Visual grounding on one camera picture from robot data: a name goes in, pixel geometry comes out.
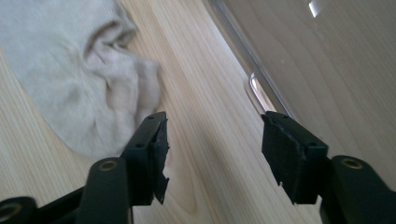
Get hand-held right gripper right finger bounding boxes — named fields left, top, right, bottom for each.
left=261, top=110, right=330, bottom=205

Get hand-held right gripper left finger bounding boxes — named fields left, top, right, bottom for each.
left=120, top=111, right=171, bottom=207

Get beige sock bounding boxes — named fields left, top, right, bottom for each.
left=0, top=0, right=162, bottom=159

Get clear tinted box lid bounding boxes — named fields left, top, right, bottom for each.
left=202, top=0, right=396, bottom=191

